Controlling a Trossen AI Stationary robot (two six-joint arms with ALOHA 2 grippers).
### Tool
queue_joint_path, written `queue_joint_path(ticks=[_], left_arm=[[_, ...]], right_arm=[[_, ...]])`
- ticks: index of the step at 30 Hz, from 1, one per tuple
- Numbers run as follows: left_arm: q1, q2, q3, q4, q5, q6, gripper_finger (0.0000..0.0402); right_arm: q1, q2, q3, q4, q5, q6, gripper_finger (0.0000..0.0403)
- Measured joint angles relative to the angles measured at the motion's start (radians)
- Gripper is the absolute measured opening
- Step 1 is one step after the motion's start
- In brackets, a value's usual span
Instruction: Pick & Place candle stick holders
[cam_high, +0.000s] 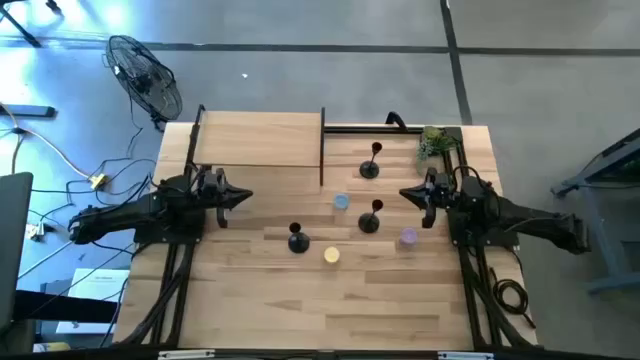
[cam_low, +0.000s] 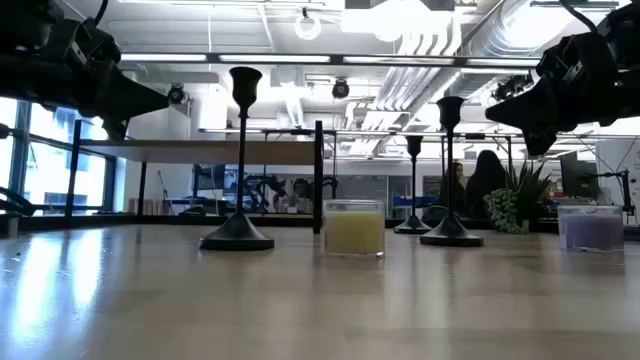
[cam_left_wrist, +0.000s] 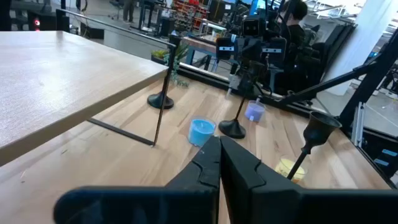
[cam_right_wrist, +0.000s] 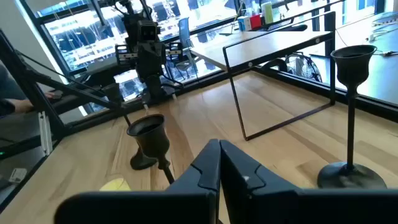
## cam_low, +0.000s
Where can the purple candle glass jar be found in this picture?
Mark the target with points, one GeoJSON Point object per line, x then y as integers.
{"type": "Point", "coordinates": [591, 232]}

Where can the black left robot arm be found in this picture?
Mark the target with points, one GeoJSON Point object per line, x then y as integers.
{"type": "Point", "coordinates": [20, 30]}

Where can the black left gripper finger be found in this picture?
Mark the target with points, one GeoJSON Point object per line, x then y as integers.
{"type": "Point", "coordinates": [130, 100]}
{"type": "Point", "coordinates": [117, 129]}

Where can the black metal candlestick holder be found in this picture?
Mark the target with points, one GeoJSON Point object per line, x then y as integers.
{"type": "Point", "coordinates": [237, 235]}
{"type": "Point", "coordinates": [413, 226]}
{"type": "Point", "coordinates": [450, 232]}

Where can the silver ventilation duct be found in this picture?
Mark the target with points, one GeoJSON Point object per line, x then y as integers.
{"type": "Point", "coordinates": [500, 30]}

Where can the black office chair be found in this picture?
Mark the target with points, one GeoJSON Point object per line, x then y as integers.
{"type": "Point", "coordinates": [439, 211]}

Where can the long LED light bar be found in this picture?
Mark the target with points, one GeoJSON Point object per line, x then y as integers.
{"type": "Point", "coordinates": [275, 58]}

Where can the black round ceiling camera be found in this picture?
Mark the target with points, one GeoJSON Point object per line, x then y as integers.
{"type": "Point", "coordinates": [177, 95]}
{"type": "Point", "coordinates": [340, 89]}

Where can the wooden shelf black legs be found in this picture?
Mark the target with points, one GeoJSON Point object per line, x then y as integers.
{"type": "Point", "coordinates": [200, 151]}

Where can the black computer monitor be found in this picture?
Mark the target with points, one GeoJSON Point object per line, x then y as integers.
{"type": "Point", "coordinates": [580, 175]}

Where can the blue storage bins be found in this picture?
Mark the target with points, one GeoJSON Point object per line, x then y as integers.
{"type": "Point", "coordinates": [402, 201]}

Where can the row of wooden blocks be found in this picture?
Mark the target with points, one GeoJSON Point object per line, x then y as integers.
{"type": "Point", "coordinates": [150, 206]}

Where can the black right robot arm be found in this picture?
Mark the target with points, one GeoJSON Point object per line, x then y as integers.
{"type": "Point", "coordinates": [627, 45]}

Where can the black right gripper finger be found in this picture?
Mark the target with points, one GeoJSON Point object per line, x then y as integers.
{"type": "Point", "coordinates": [530, 107]}
{"type": "Point", "coordinates": [544, 142]}

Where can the person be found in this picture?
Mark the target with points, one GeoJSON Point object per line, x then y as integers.
{"type": "Point", "coordinates": [460, 190]}
{"type": "Point", "coordinates": [485, 185]}
{"type": "Point", "coordinates": [301, 192]}

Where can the black rig-mounted camera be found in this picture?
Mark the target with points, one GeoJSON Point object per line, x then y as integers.
{"type": "Point", "coordinates": [510, 87]}

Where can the black table frame rail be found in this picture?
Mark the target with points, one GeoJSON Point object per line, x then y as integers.
{"type": "Point", "coordinates": [150, 220]}

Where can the yellow candle glass jar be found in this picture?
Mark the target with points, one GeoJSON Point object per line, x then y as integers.
{"type": "Point", "coordinates": [353, 232]}

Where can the green potted succulent plant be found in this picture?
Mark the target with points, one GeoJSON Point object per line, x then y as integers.
{"type": "Point", "coordinates": [505, 210]}

